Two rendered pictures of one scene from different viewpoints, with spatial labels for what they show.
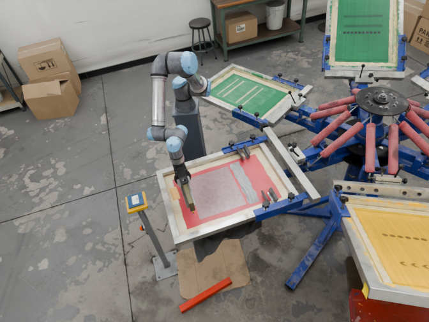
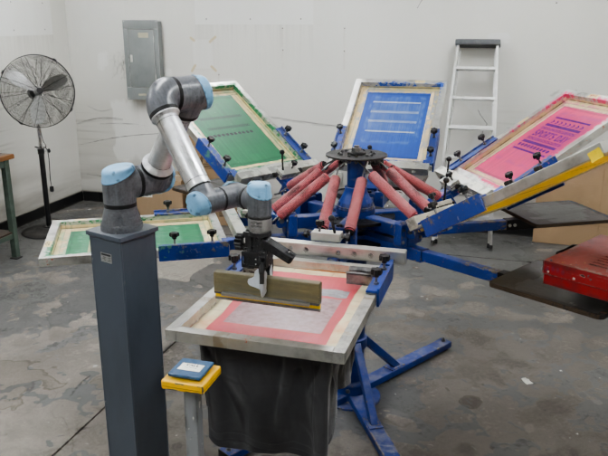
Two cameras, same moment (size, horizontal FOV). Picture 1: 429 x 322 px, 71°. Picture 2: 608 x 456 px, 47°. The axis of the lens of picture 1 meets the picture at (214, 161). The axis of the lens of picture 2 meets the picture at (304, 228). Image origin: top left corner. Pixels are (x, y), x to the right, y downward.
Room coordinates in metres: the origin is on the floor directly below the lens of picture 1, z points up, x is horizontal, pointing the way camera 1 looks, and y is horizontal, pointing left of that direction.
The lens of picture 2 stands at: (0.05, 1.98, 1.93)
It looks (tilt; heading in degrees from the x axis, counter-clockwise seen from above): 17 degrees down; 299
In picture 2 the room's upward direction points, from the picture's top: straight up
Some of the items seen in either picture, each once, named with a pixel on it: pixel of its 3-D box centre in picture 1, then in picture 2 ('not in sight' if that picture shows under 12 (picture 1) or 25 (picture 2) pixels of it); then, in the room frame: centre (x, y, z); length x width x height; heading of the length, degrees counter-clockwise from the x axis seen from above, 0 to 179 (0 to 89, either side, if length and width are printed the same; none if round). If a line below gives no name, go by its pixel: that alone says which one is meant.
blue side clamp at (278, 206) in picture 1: (278, 207); (380, 283); (1.00, -0.33, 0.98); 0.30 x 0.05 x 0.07; 102
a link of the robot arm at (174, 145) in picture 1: (174, 147); (259, 199); (1.19, 0.20, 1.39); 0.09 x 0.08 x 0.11; 163
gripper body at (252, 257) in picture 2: (179, 167); (258, 249); (1.20, 0.20, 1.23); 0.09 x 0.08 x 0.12; 12
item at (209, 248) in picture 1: (229, 234); (342, 373); (1.01, -0.03, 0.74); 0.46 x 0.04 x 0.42; 102
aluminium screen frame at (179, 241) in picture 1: (224, 186); (290, 299); (1.22, -0.04, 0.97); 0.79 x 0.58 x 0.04; 102
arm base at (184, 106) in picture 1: (184, 101); (120, 214); (1.82, 0.15, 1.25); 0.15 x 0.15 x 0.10
